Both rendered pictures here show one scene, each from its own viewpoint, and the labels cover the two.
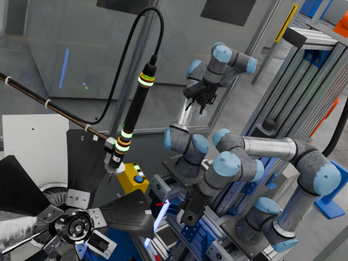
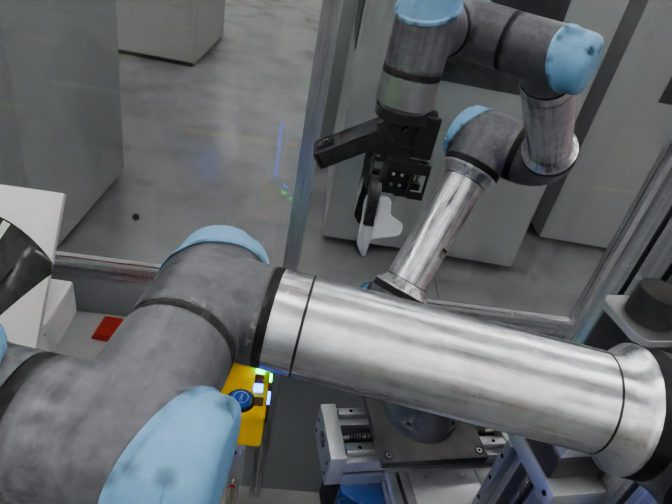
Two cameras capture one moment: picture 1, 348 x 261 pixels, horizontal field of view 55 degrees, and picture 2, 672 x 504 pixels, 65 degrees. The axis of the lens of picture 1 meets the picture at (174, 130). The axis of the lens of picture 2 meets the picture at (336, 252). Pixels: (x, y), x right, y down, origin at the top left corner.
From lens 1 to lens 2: 1.01 m
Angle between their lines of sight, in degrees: 32
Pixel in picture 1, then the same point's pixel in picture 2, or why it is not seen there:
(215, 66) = (397, 46)
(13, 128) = not seen: outside the picture
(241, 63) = (523, 49)
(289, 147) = (620, 397)
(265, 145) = (420, 347)
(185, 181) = (390, 444)
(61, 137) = not seen: hidden behind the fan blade
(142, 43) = (321, 56)
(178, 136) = not seen: hidden behind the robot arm
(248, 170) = (43, 446)
